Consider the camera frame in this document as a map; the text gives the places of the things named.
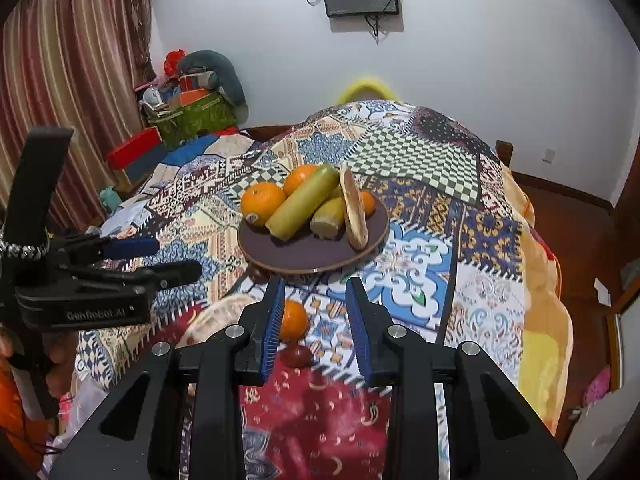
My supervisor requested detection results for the braided black-white strap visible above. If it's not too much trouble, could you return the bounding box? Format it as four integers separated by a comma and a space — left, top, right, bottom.
0, 237, 52, 262

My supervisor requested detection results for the grey plush toy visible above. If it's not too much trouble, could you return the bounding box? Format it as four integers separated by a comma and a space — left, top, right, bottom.
177, 50, 248, 121

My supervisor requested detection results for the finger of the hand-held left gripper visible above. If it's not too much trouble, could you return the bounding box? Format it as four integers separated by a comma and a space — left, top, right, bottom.
50, 232, 161, 267
75, 259, 204, 292

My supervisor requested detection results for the green storage box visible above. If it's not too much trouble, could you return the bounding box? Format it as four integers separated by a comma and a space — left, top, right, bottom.
145, 92, 238, 148

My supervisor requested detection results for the red rectangular box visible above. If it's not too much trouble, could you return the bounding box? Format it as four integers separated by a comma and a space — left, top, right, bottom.
106, 126, 169, 183

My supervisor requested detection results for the white box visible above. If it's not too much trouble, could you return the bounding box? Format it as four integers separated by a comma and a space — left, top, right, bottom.
565, 390, 632, 453

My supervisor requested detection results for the dark red jujube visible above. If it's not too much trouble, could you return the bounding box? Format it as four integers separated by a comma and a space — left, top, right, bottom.
280, 342, 313, 367

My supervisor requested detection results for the pink cloth item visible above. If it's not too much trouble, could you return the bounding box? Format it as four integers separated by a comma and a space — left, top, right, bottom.
582, 365, 612, 406

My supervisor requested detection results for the yellow-green corn cob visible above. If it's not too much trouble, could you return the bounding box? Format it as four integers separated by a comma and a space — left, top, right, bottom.
265, 162, 341, 241

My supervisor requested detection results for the person's left hand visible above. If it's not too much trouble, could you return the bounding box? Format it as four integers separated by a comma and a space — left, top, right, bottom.
42, 332, 79, 397

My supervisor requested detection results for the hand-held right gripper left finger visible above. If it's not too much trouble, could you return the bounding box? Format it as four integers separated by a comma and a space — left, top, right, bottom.
50, 275, 287, 480

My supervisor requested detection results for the purple round plate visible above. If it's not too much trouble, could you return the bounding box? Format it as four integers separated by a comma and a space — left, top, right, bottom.
236, 180, 390, 275

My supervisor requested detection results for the patchwork printed blanket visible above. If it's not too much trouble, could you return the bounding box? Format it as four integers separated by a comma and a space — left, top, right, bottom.
75, 100, 531, 480

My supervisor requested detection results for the striped brown curtain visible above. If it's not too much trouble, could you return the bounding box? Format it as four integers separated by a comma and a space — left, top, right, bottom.
0, 0, 157, 221

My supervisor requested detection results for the yellow fleece blanket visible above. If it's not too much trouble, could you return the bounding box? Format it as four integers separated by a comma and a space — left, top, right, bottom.
500, 160, 574, 436

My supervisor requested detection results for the large orange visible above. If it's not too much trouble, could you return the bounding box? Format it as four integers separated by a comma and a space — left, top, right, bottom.
240, 182, 287, 228
283, 164, 321, 197

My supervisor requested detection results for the yellow foam tube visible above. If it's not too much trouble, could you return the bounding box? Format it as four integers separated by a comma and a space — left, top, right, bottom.
337, 76, 394, 104

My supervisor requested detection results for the thin pomelo wedge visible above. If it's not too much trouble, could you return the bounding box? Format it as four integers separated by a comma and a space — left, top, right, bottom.
339, 162, 370, 252

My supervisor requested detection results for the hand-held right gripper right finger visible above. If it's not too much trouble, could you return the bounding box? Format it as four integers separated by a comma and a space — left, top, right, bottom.
345, 276, 578, 480

